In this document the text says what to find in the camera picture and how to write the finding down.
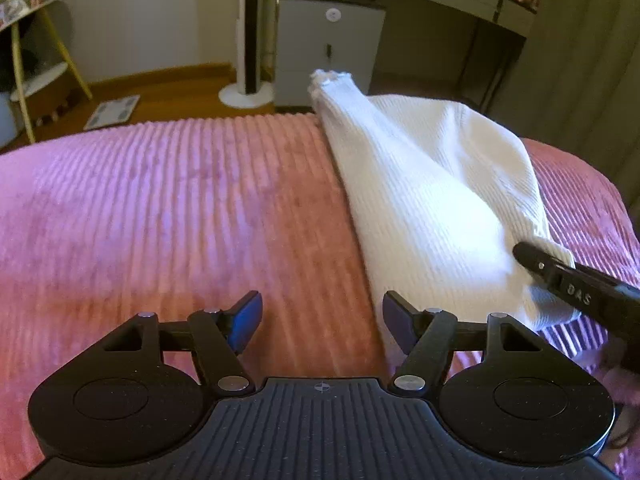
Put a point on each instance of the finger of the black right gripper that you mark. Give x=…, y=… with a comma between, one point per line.
x=607, y=300

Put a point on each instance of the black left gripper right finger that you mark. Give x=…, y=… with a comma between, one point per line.
x=430, y=338

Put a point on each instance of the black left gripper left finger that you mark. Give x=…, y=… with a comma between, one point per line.
x=214, y=339

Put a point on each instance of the white ribbed knit garment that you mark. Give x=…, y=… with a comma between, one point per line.
x=439, y=196

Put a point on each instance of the grey curtain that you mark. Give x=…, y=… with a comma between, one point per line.
x=576, y=86

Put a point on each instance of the white tower fan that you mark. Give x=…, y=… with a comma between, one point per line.
x=249, y=91

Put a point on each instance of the white bathroom scale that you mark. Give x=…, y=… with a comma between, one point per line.
x=112, y=113

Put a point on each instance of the yellow-legged white shelf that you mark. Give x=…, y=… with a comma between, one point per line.
x=47, y=65

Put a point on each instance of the grey three-drawer cabinet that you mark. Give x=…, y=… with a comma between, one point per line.
x=338, y=35

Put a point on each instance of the pink corduroy bed blanket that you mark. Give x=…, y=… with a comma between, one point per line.
x=173, y=217

